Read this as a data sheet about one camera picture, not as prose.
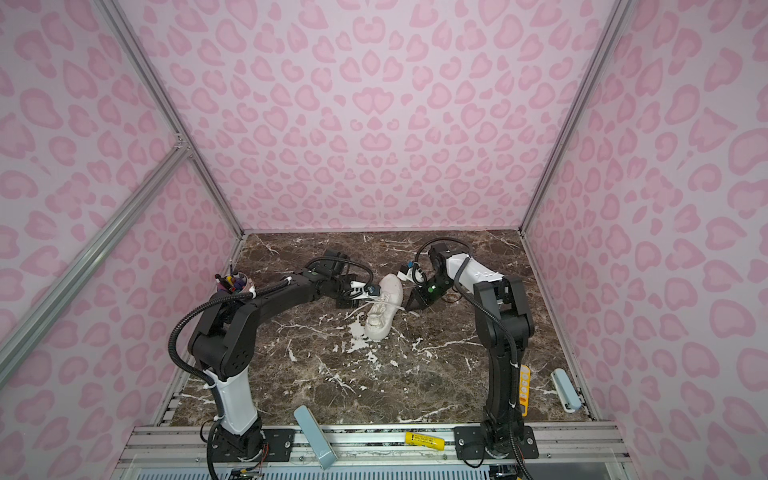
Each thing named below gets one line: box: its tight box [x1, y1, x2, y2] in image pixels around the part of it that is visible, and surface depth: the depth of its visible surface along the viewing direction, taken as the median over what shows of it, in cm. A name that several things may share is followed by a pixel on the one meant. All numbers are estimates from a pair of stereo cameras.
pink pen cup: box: [216, 272, 249, 294], surface depth 92 cm
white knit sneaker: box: [364, 273, 403, 340], surface depth 94 cm
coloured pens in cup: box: [214, 264, 249, 295], surface depth 92 cm
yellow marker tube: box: [404, 431, 445, 451], surface depth 74 cm
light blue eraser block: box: [294, 405, 338, 470], surface depth 71 cm
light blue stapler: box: [550, 368, 581, 413], surface depth 80 cm
